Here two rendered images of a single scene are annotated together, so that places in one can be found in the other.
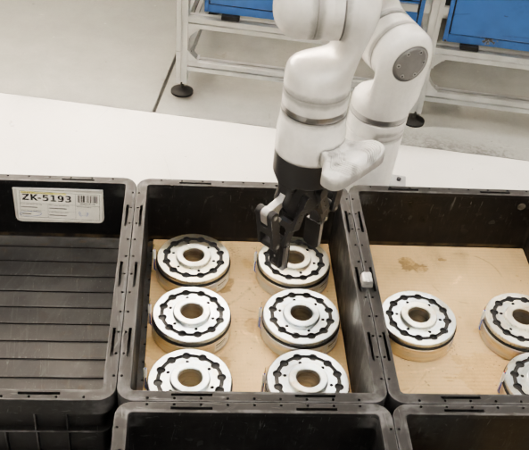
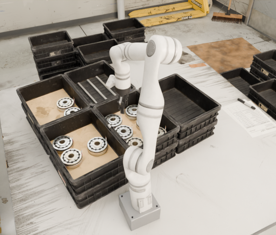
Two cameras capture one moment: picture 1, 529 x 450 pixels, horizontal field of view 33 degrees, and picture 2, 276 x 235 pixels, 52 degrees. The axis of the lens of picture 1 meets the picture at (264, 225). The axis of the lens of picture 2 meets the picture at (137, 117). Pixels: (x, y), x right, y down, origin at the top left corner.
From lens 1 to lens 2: 1.90 m
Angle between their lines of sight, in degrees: 95
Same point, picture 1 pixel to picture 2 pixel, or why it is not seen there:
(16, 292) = (185, 116)
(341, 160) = (112, 77)
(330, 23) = not seen: hidden behind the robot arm
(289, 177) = not seen: hidden behind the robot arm
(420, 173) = not seen: outside the picture
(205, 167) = (208, 213)
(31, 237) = (198, 127)
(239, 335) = (135, 128)
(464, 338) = (85, 152)
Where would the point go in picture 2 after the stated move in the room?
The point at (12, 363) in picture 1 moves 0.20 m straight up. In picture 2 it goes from (169, 105) to (171, 78)
